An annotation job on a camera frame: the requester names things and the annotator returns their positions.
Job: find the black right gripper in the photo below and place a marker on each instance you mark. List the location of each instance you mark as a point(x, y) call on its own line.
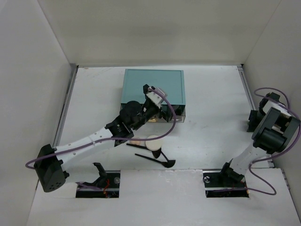
point(252, 123)

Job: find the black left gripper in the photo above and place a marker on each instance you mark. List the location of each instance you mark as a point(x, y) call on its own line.
point(157, 110)

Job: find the teal drawer organizer box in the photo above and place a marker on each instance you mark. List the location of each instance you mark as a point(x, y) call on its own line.
point(170, 81)

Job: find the clear acrylic drawer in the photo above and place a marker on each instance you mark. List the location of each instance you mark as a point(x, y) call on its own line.
point(179, 118)

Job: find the white round powder puff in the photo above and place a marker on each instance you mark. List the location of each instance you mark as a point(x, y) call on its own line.
point(153, 145)

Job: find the beige makeup sponge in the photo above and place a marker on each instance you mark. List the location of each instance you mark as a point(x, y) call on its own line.
point(137, 142)

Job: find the thin black makeup brush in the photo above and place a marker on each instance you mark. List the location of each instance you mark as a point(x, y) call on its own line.
point(137, 146)

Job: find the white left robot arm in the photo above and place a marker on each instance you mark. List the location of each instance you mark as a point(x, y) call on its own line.
point(52, 163)

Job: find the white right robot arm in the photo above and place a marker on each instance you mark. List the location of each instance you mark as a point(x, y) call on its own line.
point(272, 127)

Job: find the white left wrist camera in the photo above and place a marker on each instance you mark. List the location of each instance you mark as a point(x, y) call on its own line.
point(156, 95)

